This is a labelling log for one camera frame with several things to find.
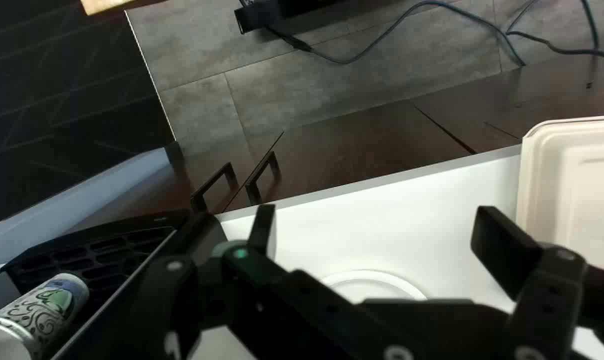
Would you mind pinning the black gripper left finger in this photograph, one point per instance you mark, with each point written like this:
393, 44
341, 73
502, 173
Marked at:
262, 230

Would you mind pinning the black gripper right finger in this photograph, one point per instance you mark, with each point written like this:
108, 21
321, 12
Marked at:
504, 251

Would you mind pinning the printed paper cup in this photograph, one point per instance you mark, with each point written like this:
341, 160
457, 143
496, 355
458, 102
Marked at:
39, 312

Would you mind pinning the white clamshell food container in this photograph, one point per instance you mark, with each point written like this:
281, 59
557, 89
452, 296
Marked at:
574, 181

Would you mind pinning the white round plate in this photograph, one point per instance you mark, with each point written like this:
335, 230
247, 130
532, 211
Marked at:
374, 282

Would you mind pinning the black box device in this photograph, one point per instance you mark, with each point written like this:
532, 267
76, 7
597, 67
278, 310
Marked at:
268, 14

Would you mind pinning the light wooden board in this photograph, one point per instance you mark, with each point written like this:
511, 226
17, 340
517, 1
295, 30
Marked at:
119, 5

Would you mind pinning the white wall cabinet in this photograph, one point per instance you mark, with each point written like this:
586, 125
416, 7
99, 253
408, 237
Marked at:
395, 221

